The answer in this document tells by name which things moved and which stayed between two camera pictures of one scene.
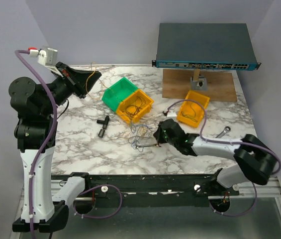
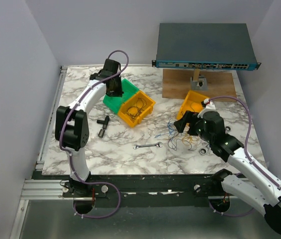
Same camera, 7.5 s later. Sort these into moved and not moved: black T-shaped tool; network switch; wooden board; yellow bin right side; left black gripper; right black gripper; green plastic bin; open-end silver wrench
Moved: left black gripper; right black gripper
Not moved: network switch; green plastic bin; open-end silver wrench; black T-shaped tool; wooden board; yellow bin right side
